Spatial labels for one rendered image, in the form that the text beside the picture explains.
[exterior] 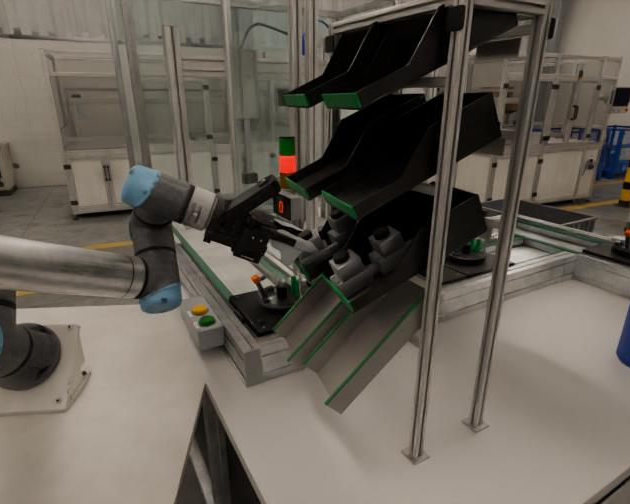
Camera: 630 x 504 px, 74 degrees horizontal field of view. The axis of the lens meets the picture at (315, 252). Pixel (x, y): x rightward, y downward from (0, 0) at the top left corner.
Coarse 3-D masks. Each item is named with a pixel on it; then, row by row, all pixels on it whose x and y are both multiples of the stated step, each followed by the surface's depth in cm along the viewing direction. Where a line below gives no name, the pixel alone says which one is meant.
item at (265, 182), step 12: (264, 180) 76; (276, 180) 77; (252, 192) 76; (264, 192) 75; (276, 192) 76; (228, 204) 79; (240, 204) 76; (252, 204) 76; (228, 216) 76; (240, 216) 77
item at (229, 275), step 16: (192, 256) 162; (208, 256) 171; (224, 256) 171; (272, 256) 161; (208, 272) 147; (224, 272) 155; (240, 272) 155; (256, 272) 155; (272, 272) 148; (288, 272) 144; (224, 288) 135; (240, 288) 142; (256, 288) 142; (256, 336) 109
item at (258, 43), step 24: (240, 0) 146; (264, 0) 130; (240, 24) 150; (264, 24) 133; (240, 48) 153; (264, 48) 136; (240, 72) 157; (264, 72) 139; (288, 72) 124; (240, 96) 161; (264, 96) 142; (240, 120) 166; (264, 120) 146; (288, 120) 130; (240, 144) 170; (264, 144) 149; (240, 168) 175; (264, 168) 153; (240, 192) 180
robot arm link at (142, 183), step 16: (128, 176) 71; (144, 176) 71; (160, 176) 73; (128, 192) 71; (144, 192) 71; (160, 192) 72; (176, 192) 73; (192, 192) 74; (144, 208) 73; (160, 208) 73; (176, 208) 73; (160, 224) 78
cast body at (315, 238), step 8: (304, 232) 84; (312, 232) 84; (312, 240) 82; (320, 240) 82; (320, 248) 83; (328, 248) 83; (336, 248) 85; (304, 256) 83; (312, 256) 83; (320, 256) 84; (328, 256) 84; (304, 264) 84; (312, 264) 84
